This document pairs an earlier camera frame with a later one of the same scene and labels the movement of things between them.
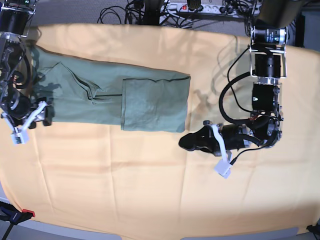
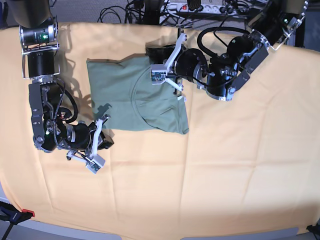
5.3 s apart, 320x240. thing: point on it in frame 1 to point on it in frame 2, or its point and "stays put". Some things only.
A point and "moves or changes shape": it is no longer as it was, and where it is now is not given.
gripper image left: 20,107 to 79,137
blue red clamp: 13,216 stays put
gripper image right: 205,139 to 190,63
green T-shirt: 81,91 moves or changes shape
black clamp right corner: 315,229 stays put
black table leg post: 152,12 stays put
